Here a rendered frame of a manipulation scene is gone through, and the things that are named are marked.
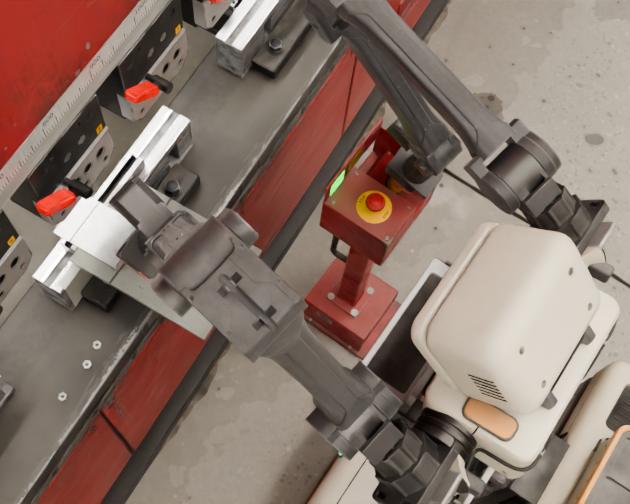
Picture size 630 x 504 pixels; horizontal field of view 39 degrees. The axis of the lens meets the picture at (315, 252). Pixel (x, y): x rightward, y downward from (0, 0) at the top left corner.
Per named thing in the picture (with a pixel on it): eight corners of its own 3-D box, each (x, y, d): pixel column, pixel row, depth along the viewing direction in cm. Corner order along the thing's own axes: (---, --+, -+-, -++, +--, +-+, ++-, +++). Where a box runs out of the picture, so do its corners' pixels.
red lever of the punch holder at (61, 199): (52, 210, 113) (94, 186, 122) (26, 194, 114) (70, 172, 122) (49, 221, 114) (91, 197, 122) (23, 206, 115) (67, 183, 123)
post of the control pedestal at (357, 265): (353, 307, 237) (378, 228, 187) (336, 296, 238) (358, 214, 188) (364, 292, 239) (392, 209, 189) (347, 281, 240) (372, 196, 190)
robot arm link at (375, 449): (382, 473, 113) (411, 442, 113) (334, 427, 108) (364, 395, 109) (353, 443, 121) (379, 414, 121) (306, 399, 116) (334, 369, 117)
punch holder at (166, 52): (135, 128, 135) (120, 67, 119) (89, 102, 136) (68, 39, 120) (189, 58, 140) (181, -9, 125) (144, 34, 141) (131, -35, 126)
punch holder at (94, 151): (57, 230, 128) (29, 180, 112) (9, 202, 129) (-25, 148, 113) (116, 153, 133) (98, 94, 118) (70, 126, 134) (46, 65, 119)
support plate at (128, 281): (204, 341, 142) (204, 339, 141) (70, 261, 145) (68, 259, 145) (262, 252, 148) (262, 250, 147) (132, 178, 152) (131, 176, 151)
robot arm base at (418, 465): (417, 522, 112) (464, 444, 116) (379, 487, 109) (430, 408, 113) (376, 503, 120) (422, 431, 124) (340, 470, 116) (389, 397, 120)
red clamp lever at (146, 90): (140, 96, 120) (175, 82, 129) (115, 82, 121) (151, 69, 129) (137, 108, 121) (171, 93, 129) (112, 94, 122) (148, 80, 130)
